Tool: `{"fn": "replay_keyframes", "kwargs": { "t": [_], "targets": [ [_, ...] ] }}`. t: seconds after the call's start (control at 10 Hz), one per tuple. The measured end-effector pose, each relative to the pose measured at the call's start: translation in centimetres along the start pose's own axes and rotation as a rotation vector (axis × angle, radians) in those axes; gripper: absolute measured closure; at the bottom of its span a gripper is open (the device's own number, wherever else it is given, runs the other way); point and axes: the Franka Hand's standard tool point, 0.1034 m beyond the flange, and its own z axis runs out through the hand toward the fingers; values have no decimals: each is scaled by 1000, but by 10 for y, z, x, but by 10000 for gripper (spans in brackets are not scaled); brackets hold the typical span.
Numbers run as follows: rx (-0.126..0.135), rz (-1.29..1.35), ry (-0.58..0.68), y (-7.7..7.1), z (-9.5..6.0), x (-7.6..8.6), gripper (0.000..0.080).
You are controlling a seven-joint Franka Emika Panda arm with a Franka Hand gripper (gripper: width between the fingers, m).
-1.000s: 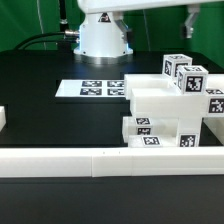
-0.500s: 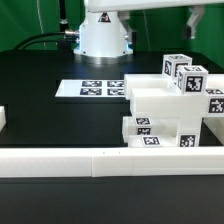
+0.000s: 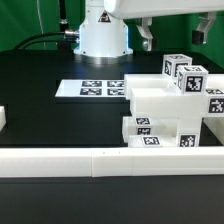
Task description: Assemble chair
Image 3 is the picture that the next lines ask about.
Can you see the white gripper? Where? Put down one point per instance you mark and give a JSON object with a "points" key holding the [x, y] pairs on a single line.
{"points": [[129, 9]]}

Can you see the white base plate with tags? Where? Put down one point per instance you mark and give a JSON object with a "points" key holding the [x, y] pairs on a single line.
{"points": [[90, 88]]}

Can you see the white chair seat part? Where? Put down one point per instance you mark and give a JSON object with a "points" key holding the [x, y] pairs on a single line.
{"points": [[185, 131]]}

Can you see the white chair back frame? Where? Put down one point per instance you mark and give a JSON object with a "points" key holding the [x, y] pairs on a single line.
{"points": [[154, 96]]}

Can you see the white U-shaped obstacle fence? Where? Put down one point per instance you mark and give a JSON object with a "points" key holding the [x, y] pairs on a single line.
{"points": [[74, 141]]}

